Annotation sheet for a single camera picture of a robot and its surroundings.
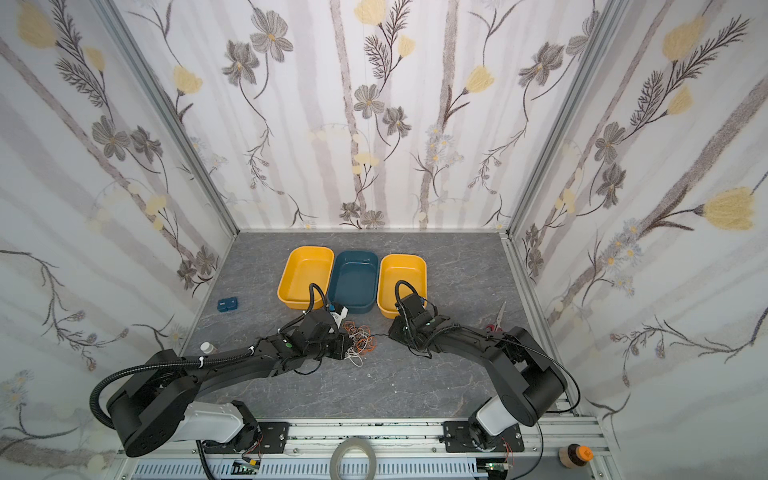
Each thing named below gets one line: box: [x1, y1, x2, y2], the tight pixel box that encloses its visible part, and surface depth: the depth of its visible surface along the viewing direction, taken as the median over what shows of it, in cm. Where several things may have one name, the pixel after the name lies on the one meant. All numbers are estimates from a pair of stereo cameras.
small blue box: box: [217, 297, 238, 313], surface depth 100 cm
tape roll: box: [329, 438, 377, 480], surface depth 70 cm
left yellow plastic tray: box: [277, 246, 335, 311], surface depth 109 cm
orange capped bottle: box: [558, 443, 594, 468], surface depth 67 cm
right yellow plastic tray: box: [377, 254, 428, 319], surface depth 106 cm
